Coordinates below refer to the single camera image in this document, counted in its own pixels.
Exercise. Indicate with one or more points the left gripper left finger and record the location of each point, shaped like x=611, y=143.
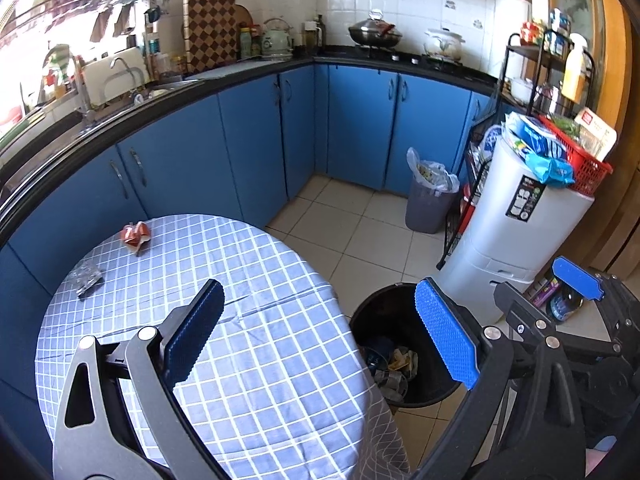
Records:
x=94, y=435

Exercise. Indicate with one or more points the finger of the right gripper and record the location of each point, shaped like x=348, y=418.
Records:
x=577, y=277

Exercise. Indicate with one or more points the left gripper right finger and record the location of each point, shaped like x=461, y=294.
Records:
x=548, y=441

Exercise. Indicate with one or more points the silver foil blister pack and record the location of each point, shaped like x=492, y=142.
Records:
x=84, y=277

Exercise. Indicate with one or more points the orange wrapper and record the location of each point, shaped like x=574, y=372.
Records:
x=134, y=236

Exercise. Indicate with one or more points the black trash bin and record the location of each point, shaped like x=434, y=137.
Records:
x=398, y=351

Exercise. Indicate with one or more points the blue kitchen cabinets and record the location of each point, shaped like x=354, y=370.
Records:
x=242, y=153

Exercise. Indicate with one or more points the white plastic drawer cabinet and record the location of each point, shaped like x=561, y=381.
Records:
x=517, y=226

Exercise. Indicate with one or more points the red plastic basket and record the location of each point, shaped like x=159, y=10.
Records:
x=588, y=172

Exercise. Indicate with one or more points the blue plastic bag pack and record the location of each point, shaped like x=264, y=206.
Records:
x=539, y=148

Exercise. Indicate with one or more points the grey bin with bag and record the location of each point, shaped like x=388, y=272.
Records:
x=431, y=195

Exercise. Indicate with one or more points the black metal shelf rack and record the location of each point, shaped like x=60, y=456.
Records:
x=474, y=170

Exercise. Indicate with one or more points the yellow spray bottle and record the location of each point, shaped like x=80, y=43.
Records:
x=574, y=72

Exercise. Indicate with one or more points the black countertop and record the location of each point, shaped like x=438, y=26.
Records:
x=88, y=143

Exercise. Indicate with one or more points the white ceramic pot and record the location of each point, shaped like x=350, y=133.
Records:
x=441, y=43

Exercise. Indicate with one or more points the chrome sink faucet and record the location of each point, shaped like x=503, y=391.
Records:
x=62, y=74

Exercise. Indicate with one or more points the steel wok with lid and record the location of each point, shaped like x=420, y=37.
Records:
x=375, y=32

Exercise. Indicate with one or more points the checkered wooden cutting board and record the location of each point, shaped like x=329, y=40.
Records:
x=210, y=33

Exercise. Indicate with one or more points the pale green kettle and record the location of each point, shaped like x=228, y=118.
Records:
x=277, y=41

